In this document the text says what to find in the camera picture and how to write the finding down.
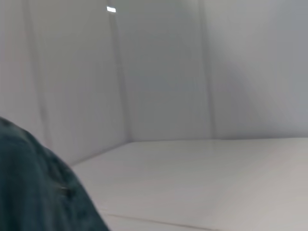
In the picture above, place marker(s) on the blue denim shorts with embroidery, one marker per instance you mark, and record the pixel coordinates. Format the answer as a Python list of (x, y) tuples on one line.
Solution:
[(31, 183)]

